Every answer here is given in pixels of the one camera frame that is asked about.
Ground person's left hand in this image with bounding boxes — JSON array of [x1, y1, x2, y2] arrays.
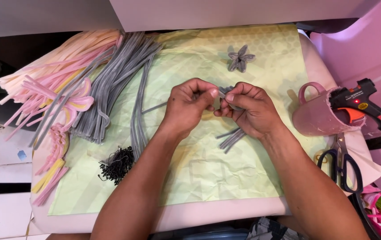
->
[[158, 78, 220, 141]]

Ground person's right hand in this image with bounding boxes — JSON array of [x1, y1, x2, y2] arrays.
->
[[213, 82, 286, 141]]

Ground bent grey pipe cleaner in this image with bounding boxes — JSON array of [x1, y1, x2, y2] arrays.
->
[[141, 86, 245, 115]]

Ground bunch of short grey stems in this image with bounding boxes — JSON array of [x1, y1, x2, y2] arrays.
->
[[215, 128, 247, 154]]

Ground grey pipe cleaner flower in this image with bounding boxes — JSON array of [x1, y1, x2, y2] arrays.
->
[[227, 45, 256, 73]]

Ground pink mug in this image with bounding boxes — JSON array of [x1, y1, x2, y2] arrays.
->
[[292, 82, 367, 137]]

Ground light green paper sheet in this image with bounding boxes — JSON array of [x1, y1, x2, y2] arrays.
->
[[48, 24, 328, 216]]

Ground pile of grey pipe cleaners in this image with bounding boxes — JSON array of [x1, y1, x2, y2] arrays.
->
[[28, 31, 163, 161]]

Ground bundle of black stamens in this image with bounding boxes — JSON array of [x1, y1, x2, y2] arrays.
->
[[98, 146, 135, 186]]

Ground white board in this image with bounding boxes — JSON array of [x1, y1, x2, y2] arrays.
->
[[0, 0, 381, 40]]

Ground black hot glue gun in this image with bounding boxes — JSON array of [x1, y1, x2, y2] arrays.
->
[[329, 78, 381, 133]]

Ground pink yellow pipe cleaner flower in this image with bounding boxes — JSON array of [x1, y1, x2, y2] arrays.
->
[[21, 75, 95, 134]]

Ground person's camouflage shorts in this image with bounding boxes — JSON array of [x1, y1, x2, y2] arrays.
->
[[246, 217, 299, 240]]

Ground pink yellow folded petal pieces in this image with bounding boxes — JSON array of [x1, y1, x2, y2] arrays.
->
[[31, 123, 70, 206]]

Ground pile of pink cream pipe cleaners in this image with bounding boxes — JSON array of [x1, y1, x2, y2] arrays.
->
[[0, 29, 125, 141]]

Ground black handled scissors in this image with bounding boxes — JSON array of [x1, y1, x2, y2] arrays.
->
[[317, 133, 364, 194]]

